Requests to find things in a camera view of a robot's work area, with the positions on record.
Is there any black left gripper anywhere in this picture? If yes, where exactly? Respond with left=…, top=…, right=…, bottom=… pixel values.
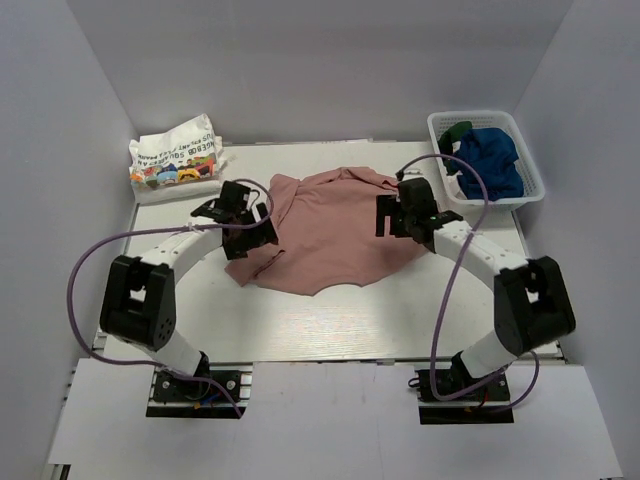
left=225, top=202, right=278, bottom=260

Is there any pink printed t shirt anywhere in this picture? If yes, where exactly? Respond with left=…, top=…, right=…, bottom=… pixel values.
left=225, top=167, right=426, bottom=296

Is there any white and green t shirt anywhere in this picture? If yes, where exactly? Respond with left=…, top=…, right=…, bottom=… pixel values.
left=437, top=121, right=473, bottom=176

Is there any blue t shirt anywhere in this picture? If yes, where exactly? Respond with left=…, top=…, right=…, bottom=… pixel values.
left=455, top=128, right=524, bottom=202

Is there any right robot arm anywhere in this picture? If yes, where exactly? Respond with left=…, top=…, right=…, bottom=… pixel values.
left=375, top=178, right=576, bottom=401

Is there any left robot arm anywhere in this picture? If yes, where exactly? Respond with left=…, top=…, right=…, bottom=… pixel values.
left=100, top=179, right=278, bottom=399

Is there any folded white printed t shirt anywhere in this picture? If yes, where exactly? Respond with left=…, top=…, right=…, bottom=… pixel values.
left=129, top=114, right=234, bottom=205

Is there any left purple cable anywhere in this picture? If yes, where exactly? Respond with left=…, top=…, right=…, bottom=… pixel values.
left=67, top=177, right=275, bottom=419

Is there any purple cable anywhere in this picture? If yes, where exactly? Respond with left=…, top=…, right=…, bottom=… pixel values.
left=394, top=152, right=541, bottom=412
left=67, top=177, right=275, bottom=419

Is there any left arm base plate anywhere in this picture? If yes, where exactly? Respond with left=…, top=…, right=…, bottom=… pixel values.
left=146, top=365, right=253, bottom=420

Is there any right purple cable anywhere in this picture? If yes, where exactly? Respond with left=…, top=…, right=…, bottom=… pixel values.
left=394, top=152, right=541, bottom=412

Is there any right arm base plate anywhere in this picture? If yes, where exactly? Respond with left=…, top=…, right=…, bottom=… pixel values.
left=408, top=369, right=514, bottom=426

